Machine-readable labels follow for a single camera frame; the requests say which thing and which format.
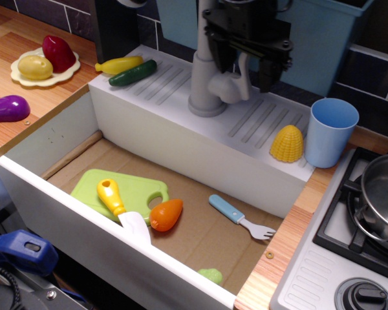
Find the grey toy faucet with lever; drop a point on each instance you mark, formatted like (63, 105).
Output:
(212, 90)

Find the purple toy eggplant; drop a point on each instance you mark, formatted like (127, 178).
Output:
(13, 108)

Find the steel cooking pot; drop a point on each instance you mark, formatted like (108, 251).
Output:
(371, 215)

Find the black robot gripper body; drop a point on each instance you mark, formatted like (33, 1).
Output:
(252, 27)

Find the yellow handled toy knife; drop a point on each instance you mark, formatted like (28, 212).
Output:
(132, 222)

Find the light green toy vegetable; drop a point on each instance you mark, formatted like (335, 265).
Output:
(212, 274)

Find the yellow toy squash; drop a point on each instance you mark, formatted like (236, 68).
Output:
(118, 65)

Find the white toy sink unit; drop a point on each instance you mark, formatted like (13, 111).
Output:
(151, 119)

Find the teal plastic bin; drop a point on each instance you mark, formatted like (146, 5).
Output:
(321, 32)

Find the green toy cucumber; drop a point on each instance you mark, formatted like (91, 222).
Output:
(134, 74)

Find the cream scalloped plate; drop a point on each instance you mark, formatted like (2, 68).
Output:
(51, 78)

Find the yellow toy corn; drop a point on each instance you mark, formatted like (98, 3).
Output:
(288, 144)

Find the blue handled toy fork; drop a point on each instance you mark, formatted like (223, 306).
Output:
(258, 232)

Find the grey toy stove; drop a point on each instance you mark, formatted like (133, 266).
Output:
(314, 273)

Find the yellow toy potato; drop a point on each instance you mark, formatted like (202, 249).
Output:
(35, 67)

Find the blue plastic clamp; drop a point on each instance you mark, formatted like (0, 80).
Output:
(28, 252)

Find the black stove knob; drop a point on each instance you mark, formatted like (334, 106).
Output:
(360, 294)

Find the black stove grate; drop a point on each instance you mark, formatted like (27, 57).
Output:
(338, 231)

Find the light blue plastic cup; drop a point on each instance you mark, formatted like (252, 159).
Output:
(330, 126)

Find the orange toy carrot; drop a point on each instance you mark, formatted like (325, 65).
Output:
(165, 215)

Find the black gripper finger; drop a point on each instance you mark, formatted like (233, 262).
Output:
(270, 72)
(222, 52)

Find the green toy cutting board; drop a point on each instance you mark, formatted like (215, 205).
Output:
(135, 192)

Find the red toy pepper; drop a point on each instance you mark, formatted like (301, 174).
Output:
(59, 53)

